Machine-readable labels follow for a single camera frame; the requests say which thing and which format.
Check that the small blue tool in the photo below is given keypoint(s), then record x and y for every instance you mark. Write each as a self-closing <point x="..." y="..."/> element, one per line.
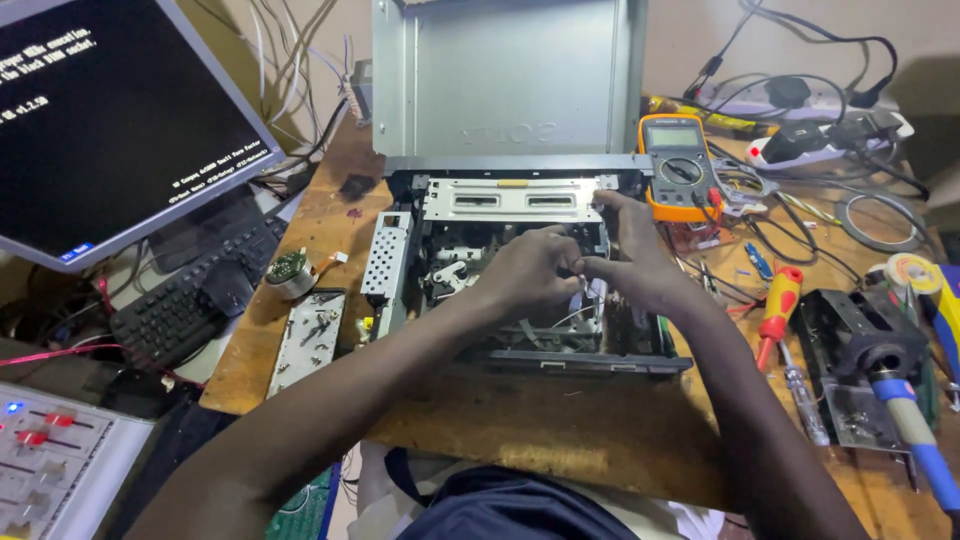
<point x="759" y="261"/>

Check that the person's right hand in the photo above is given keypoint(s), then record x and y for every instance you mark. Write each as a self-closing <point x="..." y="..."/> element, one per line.
<point x="637" y="262"/>

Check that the orange digital multimeter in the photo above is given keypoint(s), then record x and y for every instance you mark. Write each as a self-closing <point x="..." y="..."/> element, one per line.
<point x="679" y="169"/>

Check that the audio mixer with red faders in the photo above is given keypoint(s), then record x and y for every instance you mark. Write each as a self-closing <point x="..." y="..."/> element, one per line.
<point x="52" y="465"/>

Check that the person's left fingers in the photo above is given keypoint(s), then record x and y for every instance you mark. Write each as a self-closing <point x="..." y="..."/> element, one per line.
<point x="566" y="251"/>

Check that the white power strip with plugs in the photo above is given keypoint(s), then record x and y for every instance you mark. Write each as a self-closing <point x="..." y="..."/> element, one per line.
<point x="817" y="124"/>

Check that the white metal plate with screws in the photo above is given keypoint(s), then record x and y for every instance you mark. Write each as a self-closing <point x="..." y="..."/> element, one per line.
<point x="309" y="341"/>

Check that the person's dark blue clothing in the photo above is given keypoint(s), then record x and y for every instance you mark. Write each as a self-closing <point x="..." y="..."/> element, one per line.
<point x="510" y="502"/>

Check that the black cassette mechanism part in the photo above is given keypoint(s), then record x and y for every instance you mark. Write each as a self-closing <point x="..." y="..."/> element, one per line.
<point x="862" y="337"/>

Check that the green circuit board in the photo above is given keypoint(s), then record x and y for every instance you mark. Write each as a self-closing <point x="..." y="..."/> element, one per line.
<point x="304" y="510"/>

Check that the roll of black tape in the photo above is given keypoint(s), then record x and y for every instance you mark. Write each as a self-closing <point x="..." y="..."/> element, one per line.
<point x="881" y="221"/>

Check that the yellow tape roll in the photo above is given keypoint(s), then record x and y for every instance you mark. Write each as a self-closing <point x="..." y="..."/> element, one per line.
<point x="911" y="274"/>

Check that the round drum motor part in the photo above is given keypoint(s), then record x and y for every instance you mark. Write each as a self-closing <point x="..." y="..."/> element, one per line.
<point x="291" y="272"/>

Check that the grey computer monitor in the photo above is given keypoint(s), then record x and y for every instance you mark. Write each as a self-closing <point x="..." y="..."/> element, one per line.
<point x="112" y="120"/>

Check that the black computer keyboard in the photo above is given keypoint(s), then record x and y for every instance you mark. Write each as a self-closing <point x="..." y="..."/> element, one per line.
<point x="195" y="292"/>

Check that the person's left hand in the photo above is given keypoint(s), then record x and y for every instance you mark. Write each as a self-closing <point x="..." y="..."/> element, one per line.
<point x="525" y="271"/>

